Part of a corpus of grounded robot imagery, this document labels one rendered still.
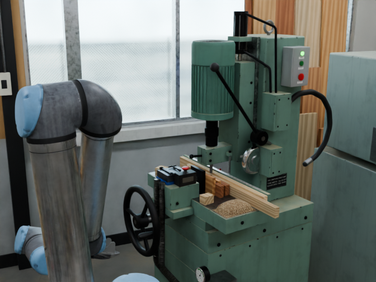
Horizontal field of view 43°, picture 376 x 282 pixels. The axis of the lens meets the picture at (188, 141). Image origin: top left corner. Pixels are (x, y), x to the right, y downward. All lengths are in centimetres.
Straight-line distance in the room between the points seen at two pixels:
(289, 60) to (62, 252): 122
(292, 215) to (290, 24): 181
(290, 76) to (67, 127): 112
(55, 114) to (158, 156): 231
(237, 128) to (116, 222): 167
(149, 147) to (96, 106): 221
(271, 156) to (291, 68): 37
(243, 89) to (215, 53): 21
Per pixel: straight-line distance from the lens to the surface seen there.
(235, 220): 178
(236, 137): 203
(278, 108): 197
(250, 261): 208
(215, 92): 190
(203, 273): 186
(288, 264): 226
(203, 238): 192
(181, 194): 189
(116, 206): 342
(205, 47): 188
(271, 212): 180
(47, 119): 113
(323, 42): 377
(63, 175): 117
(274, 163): 201
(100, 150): 128
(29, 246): 160
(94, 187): 137
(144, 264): 329
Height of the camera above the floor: 163
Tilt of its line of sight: 15 degrees down
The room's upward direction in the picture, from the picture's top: straight up
